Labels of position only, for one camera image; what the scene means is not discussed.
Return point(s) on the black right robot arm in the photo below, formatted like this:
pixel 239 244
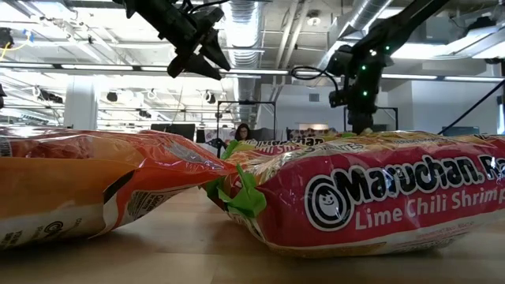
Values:
pixel 394 27

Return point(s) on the white pillar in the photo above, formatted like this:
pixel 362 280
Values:
pixel 81 106

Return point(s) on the rectangular ceiling light panel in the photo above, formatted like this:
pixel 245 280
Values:
pixel 418 51

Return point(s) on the long LED strip light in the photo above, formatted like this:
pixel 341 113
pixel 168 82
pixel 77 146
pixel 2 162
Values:
pixel 252 71

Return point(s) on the orange Saucy Noods pack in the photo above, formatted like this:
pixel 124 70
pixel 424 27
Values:
pixel 79 177

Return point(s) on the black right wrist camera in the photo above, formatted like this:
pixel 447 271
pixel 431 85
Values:
pixel 338 98

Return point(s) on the black computer monitors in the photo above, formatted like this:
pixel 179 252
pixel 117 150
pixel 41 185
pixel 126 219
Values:
pixel 177 132

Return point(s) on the silver round air duct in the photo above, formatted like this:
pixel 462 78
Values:
pixel 347 23
pixel 244 31

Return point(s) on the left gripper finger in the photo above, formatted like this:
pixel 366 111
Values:
pixel 216 51
pixel 193 65

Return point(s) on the person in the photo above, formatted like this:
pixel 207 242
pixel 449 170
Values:
pixel 241 133

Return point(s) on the Maruchan lime chili shrimp pack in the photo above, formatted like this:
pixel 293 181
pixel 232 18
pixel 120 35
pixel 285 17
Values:
pixel 284 149
pixel 394 205

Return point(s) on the black metal frame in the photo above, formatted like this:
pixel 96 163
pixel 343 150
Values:
pixel 244 103
pixel 388 107

